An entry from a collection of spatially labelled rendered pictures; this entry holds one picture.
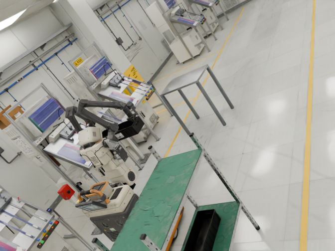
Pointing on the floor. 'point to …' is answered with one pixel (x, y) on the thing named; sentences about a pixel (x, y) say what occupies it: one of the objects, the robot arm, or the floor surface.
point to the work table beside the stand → (175, 84)
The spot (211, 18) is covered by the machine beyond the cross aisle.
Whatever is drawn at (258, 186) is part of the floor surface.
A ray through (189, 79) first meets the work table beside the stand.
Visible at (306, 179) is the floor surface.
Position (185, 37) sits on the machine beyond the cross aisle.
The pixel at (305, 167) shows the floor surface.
